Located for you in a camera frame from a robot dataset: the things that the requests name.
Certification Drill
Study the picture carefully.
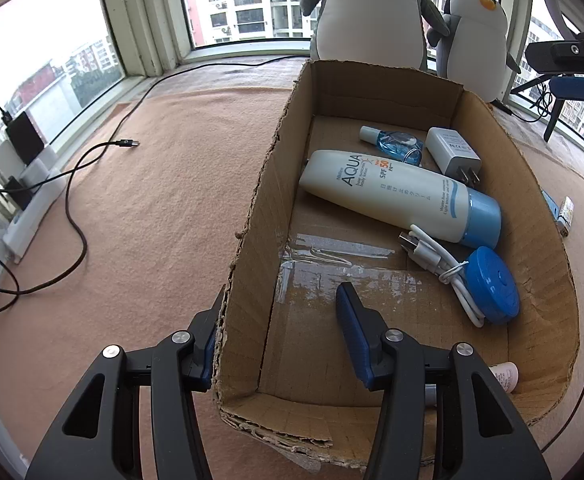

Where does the white sunscreen tube blue cap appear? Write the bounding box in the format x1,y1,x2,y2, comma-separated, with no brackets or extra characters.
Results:
298,149,503,250

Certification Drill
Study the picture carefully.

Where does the black plug adapter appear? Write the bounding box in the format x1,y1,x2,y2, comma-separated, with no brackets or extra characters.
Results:
4,175,33,208

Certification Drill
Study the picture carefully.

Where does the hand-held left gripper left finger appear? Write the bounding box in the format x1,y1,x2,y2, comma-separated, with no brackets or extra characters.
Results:
24,285,225,480

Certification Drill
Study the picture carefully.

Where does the white power bank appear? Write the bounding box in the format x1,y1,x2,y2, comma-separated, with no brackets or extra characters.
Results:
0,142,60,186

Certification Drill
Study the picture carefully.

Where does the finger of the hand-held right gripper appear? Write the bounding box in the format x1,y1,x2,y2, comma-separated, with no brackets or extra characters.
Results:
549,77,584,108
524,17,584,77

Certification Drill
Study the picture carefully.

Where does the pink white lip balm tube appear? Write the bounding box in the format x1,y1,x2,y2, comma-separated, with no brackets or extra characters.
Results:
488,361,520,394

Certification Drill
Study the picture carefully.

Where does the small penguin plush toy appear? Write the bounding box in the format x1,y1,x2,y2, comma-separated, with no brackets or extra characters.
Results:
427,0,523,103

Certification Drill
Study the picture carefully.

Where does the white charging cable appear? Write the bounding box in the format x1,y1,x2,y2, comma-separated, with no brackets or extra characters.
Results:
398,224,488,328

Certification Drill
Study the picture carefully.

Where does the black tripod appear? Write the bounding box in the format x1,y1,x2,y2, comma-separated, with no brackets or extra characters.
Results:
511,76,568,142

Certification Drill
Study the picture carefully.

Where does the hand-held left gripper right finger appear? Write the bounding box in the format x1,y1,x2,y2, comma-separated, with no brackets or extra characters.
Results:
335,281,553,480

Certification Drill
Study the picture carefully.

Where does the long black charging cable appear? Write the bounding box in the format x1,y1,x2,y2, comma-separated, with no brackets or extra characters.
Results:
0,137,140,317

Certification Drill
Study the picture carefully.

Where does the black power cable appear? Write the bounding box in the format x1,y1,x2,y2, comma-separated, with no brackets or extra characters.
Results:
37,54,318,171

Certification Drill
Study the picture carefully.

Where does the white wall charger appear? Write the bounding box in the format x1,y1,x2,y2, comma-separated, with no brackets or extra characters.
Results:
425,127,483,187

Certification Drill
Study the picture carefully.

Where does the black tripod cable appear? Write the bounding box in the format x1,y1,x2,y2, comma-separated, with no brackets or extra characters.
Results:
492,80,548,123

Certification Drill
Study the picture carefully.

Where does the large penguin plush toy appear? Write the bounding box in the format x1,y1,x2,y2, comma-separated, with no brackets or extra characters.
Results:
301,0,450,73

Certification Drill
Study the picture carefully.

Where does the small clear blue bottle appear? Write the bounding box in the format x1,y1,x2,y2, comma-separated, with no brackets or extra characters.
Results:
359,125,424,167

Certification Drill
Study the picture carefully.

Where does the white power strip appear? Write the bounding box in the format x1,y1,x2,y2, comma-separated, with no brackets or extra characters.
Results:
2,170,73,263

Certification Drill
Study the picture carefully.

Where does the white window frame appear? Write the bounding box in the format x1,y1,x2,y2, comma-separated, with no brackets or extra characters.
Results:
0,0,584,161

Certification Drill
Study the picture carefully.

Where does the blue round tape measure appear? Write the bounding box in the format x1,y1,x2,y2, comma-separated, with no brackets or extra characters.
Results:
464,246,521,325

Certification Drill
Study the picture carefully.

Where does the small white lighter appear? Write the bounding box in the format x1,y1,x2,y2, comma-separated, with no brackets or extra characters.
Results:
558,197,575,236

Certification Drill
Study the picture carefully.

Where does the pink fleece blanket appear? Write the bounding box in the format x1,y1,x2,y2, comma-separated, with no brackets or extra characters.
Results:
0,55,584,480

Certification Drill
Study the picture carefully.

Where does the brown cardboard box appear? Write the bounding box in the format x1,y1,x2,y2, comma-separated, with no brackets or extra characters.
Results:
213,59,580,466

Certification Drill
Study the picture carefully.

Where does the blue plastic case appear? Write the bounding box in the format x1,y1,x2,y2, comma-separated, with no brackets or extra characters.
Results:
542,189,560,221

